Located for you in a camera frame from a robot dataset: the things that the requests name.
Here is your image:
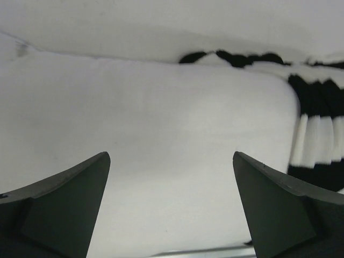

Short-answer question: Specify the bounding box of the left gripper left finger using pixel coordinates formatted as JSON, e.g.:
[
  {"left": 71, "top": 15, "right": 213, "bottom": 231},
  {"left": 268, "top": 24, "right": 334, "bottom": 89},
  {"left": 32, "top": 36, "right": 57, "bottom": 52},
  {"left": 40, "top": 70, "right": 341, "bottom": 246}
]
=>
[{"left": 1, "top": 152, "right": 111, "bottom": 257}]

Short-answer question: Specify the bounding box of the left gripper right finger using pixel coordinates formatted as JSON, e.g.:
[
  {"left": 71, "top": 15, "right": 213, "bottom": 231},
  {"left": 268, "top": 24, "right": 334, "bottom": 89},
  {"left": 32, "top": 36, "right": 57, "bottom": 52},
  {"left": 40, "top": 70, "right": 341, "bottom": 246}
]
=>
[{"left": 233, "top": 152, "right": 343, "bottom": 257}]

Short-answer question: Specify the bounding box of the white pillow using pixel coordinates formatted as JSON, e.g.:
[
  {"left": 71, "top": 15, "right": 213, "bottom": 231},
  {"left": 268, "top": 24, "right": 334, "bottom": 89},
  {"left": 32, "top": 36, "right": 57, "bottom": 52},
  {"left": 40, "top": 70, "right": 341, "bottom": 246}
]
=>
[{"left": 1, "top": 52, "right": 298, "bottom": 257}]

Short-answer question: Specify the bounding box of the black white striped pillowcase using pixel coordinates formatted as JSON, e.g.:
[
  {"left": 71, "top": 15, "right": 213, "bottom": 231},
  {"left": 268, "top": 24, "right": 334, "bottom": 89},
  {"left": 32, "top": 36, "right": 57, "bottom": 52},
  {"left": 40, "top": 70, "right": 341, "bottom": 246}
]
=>
[{"left": 179, "top": 49, "right": 343, "bottom": 193}]

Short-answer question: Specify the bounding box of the aluminium mounting rail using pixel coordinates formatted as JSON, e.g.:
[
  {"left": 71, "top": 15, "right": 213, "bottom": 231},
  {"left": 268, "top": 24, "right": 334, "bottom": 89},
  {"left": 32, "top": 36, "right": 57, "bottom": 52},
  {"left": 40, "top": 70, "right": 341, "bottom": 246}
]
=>
[{"left": 150, "top": 245, "right": 256, "bottom": 258}]

